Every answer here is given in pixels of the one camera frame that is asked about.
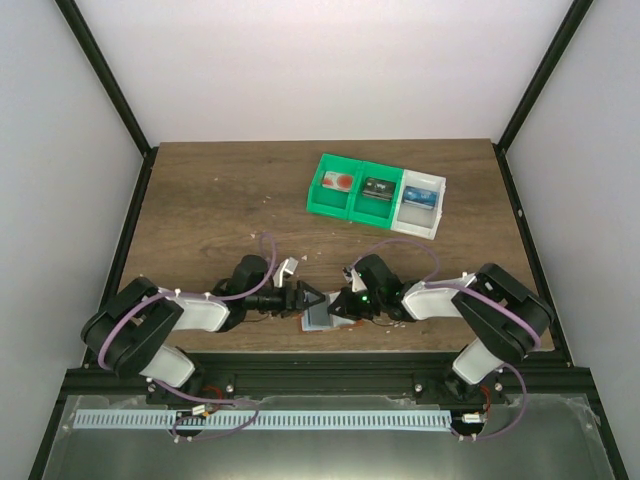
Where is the brown leather card holder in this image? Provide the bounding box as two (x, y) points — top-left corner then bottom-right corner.
(299, 292), (364, 334)

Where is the black frame post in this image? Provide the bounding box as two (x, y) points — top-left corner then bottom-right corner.
(498, 0), (595, 151)
(53, 0), (153, 154)

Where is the black left back frame post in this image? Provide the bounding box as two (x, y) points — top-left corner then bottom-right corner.
(53, 0), (153, 154)

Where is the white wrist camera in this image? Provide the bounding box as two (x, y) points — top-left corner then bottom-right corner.
(343, 267), (367, 293)
(272, 257), (298, 288)

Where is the light blue slotted cable duct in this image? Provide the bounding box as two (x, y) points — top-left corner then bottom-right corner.
(73, 409), (452, 432)

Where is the blue card stack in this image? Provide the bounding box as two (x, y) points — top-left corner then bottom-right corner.
(402, 186), (438, 210)

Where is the black right back frame post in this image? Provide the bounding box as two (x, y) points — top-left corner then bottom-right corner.
(498, 0), (595, 151)

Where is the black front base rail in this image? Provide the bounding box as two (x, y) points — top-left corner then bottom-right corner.
(64, 351), (594, 407)

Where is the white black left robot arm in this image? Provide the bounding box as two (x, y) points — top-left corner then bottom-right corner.
(81, 255), (326, 395)

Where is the red white card stack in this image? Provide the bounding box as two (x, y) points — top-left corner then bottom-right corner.
(321, 171), (354, 192)

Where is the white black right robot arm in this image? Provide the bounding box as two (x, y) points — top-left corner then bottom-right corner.
(328, 254), (554, 399)

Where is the middle green plastic bin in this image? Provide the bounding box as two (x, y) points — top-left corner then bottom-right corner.
(349, 161), (404, 229)

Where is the black VIP card stack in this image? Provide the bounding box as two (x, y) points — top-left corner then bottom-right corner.
(361, 177), (397, 202)

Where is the green plastic bin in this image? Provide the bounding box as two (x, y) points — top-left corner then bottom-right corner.
(349, 161), (404, 229)
(306, 153), (363, 220)

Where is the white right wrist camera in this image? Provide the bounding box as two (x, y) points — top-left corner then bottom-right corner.
(343, 267), (367, 293)

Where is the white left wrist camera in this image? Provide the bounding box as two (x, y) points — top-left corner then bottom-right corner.
(272, 257), (298, 288)

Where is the left green plastic bin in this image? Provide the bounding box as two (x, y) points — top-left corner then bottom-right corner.
(306, 153), (363, 220)

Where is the white plastic bin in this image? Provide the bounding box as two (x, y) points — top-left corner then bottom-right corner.
(391, 169), (446, 240)

